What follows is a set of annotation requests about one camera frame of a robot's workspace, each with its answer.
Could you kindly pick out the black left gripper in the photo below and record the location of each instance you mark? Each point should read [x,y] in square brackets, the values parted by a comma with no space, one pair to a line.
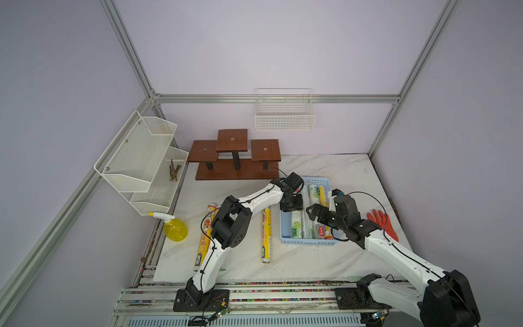
[298,206]

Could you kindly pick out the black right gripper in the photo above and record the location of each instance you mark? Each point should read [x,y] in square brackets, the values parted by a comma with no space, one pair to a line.
[317,208]

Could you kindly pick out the yellow wrap roll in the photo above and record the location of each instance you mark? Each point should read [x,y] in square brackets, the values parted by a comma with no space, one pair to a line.
[205,241]
[266,256]
[324,202]

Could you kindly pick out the light blue plastic basket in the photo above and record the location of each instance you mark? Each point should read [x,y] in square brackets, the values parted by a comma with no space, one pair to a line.
[285,217]

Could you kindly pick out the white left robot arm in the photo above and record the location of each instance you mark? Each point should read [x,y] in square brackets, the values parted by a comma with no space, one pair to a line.
[232,220]

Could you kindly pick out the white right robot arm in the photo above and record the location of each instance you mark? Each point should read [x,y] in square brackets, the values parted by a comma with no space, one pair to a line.
[436,297]

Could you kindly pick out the red rubber glove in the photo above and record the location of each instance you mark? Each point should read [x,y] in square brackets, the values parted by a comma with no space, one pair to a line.
[382,219]

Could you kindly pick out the brown wooden tiered stand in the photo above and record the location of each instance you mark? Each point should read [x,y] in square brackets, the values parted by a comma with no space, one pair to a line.
[232,156]

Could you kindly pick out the yellow spray bottle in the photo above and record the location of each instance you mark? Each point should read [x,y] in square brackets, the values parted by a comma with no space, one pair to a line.
[174,229]

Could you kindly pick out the wooden clothespins bundle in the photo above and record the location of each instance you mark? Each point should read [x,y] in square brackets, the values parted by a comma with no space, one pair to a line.
[173,170]

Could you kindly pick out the white mesh two-tier shelf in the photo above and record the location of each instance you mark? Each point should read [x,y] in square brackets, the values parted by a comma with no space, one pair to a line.
[136,163]

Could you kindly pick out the white wire wall basket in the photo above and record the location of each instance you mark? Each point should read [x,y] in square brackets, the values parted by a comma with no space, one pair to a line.
[284,109]

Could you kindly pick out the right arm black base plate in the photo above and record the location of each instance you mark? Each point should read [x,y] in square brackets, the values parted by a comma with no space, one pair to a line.
[358,297]

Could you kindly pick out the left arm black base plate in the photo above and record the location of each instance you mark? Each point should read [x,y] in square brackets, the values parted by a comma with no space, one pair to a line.
[211,301]

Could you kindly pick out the aluminium rail frame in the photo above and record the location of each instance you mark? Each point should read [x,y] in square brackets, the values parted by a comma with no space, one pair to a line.
[325,303]

